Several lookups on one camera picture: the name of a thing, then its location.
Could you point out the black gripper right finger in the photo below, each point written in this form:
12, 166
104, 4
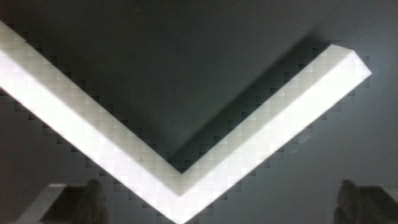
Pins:
367, 204

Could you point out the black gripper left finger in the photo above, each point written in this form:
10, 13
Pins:
69, 204

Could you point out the white U-shaped fence frame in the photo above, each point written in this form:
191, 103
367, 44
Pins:
179, 191

